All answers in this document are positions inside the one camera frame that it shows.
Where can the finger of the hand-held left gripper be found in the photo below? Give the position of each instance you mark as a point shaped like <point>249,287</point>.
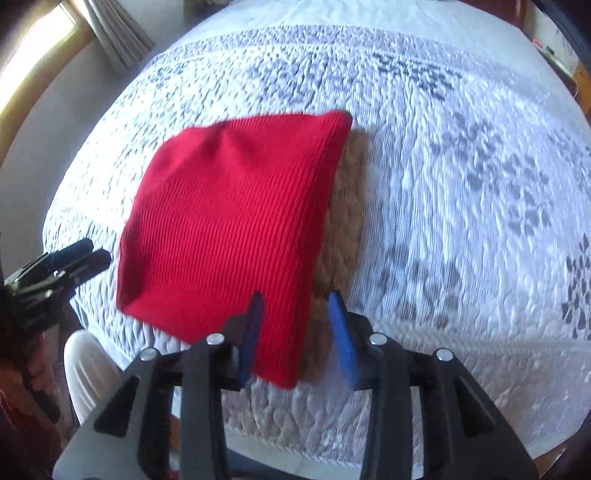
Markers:
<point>74,251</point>
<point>90,265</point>

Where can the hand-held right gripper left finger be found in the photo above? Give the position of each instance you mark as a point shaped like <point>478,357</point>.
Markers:
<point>249,341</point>

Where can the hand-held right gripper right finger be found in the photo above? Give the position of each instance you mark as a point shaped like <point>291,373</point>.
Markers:
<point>344,341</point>

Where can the red knit sweater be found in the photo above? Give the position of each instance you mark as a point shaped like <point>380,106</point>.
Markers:
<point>231,221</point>

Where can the person's left hand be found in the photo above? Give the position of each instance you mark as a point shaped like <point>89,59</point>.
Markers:
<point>40,371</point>

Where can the person's leg in white pants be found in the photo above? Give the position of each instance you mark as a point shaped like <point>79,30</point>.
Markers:
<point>92,369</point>

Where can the white patterned bedspread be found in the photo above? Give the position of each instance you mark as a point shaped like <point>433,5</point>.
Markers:
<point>461,207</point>

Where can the wooden framed window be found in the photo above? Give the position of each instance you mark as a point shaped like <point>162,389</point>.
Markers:
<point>32,55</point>

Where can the beige curtain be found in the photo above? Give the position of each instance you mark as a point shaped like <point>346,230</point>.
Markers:
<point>122,34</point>

